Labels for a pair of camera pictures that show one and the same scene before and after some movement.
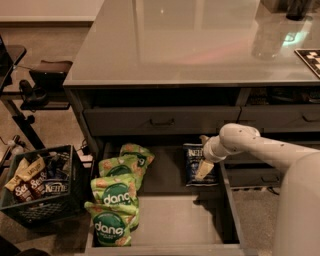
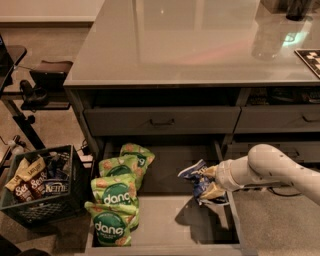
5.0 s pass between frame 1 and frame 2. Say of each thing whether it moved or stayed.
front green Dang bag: stayed
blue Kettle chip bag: moved
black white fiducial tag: stayed
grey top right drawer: stayed
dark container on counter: stayed
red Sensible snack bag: stayed
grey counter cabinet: stayed
